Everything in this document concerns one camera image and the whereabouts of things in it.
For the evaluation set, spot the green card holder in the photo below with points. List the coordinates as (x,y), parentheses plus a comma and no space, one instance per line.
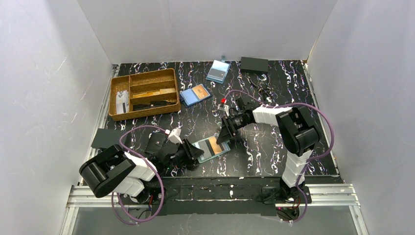
(224,144)

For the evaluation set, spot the woven brown organizer tray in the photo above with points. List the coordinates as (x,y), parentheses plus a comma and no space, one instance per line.
(142,83)

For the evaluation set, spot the orange card in tray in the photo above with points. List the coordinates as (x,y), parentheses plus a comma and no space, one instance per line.
(147,94)

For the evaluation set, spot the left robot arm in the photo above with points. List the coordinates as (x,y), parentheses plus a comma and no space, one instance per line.
(114,170)

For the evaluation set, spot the white cards in tray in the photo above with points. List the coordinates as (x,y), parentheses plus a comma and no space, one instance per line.
(122,102)

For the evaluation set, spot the black wallet at left edge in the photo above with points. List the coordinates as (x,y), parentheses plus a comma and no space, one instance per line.
(105,138)

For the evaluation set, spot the blue card holder grey card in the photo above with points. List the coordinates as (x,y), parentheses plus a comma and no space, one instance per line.
(218,71)

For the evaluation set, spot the black box at back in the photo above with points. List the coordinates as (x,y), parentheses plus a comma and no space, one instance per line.
(254,65)

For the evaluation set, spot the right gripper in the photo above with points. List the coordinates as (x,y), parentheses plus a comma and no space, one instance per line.
(231,125)

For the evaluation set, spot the aluminium frame rail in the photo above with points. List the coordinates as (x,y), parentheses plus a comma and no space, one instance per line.
(321,195)

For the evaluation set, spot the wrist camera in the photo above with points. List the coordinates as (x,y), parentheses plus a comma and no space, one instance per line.
(174,135)
(224,107)

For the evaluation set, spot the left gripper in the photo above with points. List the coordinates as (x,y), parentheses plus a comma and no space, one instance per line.
(186,150)

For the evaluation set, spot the blue card holder orange card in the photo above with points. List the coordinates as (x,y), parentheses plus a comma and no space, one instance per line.
(194,95)

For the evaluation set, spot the black binder clips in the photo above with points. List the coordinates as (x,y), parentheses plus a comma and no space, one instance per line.
(262,87)

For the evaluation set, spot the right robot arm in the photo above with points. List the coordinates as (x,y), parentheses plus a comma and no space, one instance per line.
(296,126)

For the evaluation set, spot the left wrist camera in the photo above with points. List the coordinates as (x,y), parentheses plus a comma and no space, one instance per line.
(174,135)

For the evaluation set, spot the black cards in tray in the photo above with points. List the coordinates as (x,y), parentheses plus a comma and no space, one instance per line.
(152,104)

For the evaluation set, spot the small black wallet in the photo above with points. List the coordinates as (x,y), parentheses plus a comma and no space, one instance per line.
(155,143)

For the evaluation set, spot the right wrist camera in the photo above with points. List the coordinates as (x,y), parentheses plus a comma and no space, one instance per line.
(224,107)

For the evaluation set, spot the orange VIP card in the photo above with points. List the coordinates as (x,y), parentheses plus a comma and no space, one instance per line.
(167,91)

